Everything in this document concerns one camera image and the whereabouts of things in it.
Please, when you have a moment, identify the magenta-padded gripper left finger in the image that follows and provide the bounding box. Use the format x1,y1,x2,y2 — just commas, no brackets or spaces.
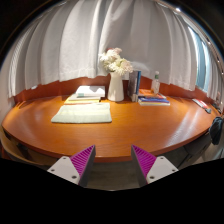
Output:
46,144,97,188

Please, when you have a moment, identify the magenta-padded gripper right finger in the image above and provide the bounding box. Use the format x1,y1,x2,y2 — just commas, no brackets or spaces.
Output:
130,144,179,188

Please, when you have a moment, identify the pale green towel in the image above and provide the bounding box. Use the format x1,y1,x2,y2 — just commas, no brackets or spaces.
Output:
50,102,113,125

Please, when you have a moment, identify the blue flat book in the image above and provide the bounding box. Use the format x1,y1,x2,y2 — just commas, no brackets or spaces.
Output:
137,96,171,107

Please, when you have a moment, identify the dark chair backrest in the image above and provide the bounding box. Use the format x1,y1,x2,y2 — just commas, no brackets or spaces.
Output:
208,116,224,146

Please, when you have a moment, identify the orange flat book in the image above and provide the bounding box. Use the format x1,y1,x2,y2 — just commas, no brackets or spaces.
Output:
138,88,167,100

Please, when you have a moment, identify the white book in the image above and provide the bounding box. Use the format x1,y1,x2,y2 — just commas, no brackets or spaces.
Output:
75,85,106,99

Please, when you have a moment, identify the clear plastic bottle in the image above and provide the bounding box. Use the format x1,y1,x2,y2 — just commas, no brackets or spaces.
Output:
150,70,161,96

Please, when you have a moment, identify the dark upright book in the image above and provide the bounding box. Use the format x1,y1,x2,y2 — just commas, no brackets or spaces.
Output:
127,70,139,102

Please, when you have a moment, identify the blue upright book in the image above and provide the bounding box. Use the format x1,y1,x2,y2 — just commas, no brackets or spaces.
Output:
134,70,142,98

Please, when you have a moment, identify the white ceramic vase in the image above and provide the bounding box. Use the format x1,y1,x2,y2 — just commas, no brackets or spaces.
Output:
107,71,125,102

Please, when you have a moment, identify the window pane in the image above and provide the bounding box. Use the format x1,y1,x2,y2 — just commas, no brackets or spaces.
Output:
194,28,212,93

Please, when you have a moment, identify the white flower bouquet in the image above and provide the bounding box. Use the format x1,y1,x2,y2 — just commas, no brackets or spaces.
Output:
98,47,134,77

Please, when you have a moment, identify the white curtain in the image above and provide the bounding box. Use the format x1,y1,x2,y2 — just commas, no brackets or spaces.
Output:
7,0,224,103

